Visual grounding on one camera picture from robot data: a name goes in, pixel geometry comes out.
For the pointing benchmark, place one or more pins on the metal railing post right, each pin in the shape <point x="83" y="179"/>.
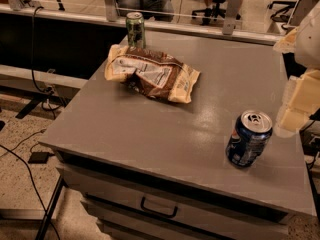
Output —
<point x="230" y="16"/>

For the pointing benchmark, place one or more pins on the black drawer handle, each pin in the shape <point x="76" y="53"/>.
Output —
<point x="158" y="208"/>

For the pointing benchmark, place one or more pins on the blue pepsi can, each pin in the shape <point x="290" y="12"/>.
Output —
<point x="250" y="135"/>

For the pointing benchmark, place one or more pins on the metal railing post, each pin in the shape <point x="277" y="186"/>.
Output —
<point x="230" y="16"/>
<point x="111" y="10"/>

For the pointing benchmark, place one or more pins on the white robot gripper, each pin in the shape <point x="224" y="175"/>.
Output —
<point x="309" y="42"/>

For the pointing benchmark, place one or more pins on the black power adapter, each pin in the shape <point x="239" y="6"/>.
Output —
<point x="38" y="158"/>

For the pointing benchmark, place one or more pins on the seated person in jeans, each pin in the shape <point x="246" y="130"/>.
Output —
<point x="160" y="10"/>

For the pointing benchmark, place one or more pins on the green soda can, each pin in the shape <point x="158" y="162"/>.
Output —
<point x="135" y="29"/>

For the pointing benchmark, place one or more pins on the black office chair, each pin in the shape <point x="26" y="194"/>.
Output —
<point x="216" y="7"/>

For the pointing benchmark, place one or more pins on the brown chip bag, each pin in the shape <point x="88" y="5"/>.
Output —
<point x="154" y="74"/>

